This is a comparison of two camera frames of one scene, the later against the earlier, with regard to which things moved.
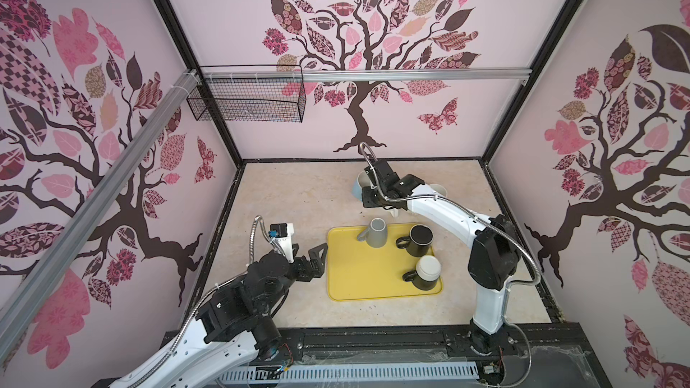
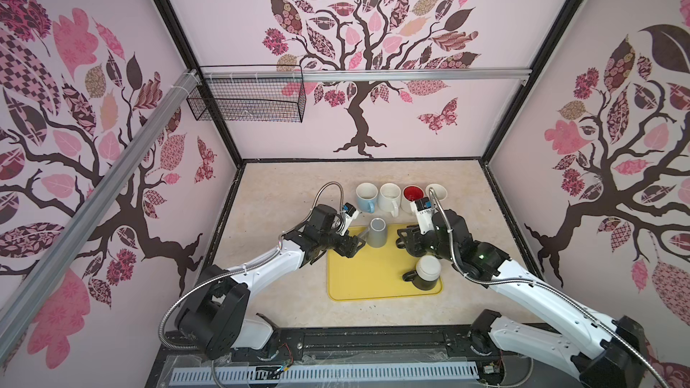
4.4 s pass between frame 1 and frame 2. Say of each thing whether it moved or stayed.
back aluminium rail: stayed
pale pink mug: stayed
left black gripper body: moved
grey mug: stayed
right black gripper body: moved
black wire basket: stayed
